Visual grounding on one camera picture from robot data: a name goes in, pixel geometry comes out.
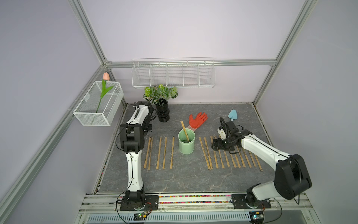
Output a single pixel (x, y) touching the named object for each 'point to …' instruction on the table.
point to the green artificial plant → (155, 94)
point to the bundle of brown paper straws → (185, 130)
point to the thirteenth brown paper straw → (163, 165)
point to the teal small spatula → (232, 115)
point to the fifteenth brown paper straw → (152, 139)
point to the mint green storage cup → (185, 146)
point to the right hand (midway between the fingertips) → (217, 145)
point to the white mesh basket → (85, 113)
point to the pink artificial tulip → (104, 90)
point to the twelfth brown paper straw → (172, 153)
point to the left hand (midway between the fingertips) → (143, 136)
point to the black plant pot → (162, 110)
